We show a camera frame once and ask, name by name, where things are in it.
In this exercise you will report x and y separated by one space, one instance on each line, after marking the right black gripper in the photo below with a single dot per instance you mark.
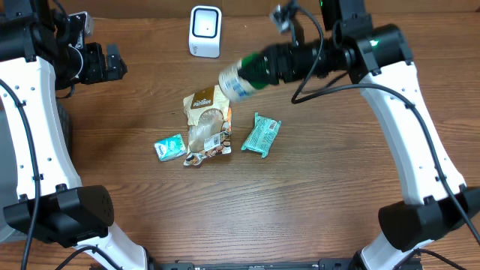
273 55

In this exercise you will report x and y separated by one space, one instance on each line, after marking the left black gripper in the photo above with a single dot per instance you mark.
102 64

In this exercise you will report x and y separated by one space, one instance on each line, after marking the green capped white jar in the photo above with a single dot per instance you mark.
233 86

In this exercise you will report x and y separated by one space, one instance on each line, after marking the teal snack bar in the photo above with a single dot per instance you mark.
262 136

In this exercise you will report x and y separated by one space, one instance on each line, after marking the brown snack pouch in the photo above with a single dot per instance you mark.
209 119

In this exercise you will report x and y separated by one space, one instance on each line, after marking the small teal tissue pack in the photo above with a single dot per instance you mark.
170 148

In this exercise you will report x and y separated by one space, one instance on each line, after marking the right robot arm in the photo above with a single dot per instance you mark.
379 62

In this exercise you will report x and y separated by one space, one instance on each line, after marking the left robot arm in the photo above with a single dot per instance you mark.
44 50

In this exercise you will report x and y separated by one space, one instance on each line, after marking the white barcode scanner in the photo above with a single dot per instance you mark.
205 31

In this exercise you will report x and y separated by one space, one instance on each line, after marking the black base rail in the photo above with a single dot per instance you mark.
323 264

